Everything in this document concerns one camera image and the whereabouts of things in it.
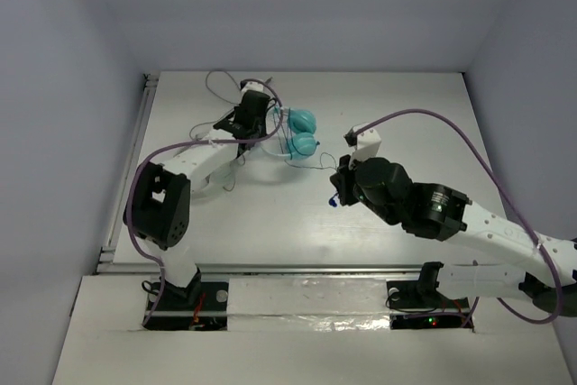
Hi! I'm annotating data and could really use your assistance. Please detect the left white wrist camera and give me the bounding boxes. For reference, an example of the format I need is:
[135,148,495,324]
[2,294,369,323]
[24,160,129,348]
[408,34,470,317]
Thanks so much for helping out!
[239,79,266,95]

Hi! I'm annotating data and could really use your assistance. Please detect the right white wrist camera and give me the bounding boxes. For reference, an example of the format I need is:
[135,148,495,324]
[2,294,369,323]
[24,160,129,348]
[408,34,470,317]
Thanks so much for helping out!
[344,123,381,169]

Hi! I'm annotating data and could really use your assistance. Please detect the teal cat-ear headphones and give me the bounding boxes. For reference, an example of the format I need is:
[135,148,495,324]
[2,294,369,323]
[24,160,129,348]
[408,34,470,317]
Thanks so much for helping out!
[260,106,319,161]

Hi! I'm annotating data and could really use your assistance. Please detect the left side aluminium rail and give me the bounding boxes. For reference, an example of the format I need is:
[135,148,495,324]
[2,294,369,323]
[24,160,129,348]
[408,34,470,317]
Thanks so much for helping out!
[96,71,160,269]

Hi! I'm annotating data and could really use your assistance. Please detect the aluminium rail with bases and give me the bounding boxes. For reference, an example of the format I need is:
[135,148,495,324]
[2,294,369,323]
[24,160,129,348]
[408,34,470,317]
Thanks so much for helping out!
[142,261,479,332]

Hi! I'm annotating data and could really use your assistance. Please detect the grey headphone cable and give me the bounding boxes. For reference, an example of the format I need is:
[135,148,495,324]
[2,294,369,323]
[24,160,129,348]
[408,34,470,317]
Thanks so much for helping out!
[188,69,276,142]

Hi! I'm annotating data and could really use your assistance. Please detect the white foil-taped panel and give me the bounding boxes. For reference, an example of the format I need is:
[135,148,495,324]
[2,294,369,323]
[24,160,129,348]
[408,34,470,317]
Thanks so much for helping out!
[226,277,390,333]

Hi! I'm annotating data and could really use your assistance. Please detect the blue headphone cable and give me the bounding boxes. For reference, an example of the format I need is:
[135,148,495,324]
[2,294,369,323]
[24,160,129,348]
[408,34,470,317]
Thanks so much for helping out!
[270,107,357,208]

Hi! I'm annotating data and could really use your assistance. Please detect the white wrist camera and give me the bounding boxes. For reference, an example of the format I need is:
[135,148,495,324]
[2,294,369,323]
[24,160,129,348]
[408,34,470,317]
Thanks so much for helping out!
[344,123,381,169]
[239,79,266,95]

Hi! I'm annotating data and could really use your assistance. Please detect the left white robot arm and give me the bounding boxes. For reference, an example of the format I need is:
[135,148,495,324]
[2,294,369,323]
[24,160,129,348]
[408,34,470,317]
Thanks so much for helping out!
[124,81,271,307]

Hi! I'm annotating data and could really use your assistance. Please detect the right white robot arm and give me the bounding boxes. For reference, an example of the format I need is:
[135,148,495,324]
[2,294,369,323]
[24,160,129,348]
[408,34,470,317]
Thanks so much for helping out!
[330,155,576,317]

